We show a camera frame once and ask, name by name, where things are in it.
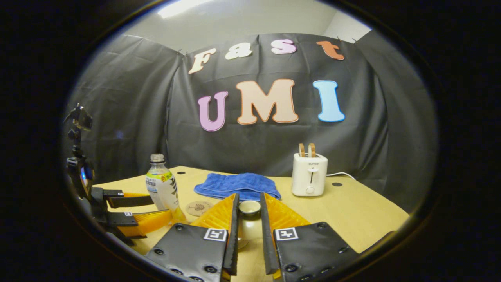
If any clear plastic water bottle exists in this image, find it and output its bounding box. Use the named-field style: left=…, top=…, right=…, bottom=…
left=146, top=154, right=187, bottom=224

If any black backdrop cloth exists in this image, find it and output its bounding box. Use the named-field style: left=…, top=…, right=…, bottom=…
left=63, top=33, right=438, bottom=214

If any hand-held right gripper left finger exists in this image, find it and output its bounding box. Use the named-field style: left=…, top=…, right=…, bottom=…
left=145, top=193, right=240, bottom=282

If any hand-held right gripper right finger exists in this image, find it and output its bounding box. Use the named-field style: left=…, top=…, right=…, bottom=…
left=260, top=192, right=359, bottom=282

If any ceiling light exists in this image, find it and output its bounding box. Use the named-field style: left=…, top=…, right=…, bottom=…
left=157, top=0, right=212, bottom=19

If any cream teacup lid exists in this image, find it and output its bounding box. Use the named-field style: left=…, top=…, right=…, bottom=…
left=237, top=200, right=263, bottom=232

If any white toaster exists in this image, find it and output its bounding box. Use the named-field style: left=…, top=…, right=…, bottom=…
left=292, top=153, right=328, bottom=197

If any blue towel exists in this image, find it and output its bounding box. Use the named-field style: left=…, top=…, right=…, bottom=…
left=194, top=173, right=281, bottom=201

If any round cork coaster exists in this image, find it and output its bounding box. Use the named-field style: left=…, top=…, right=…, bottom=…
left=186, top=201, right=214, bottom=217

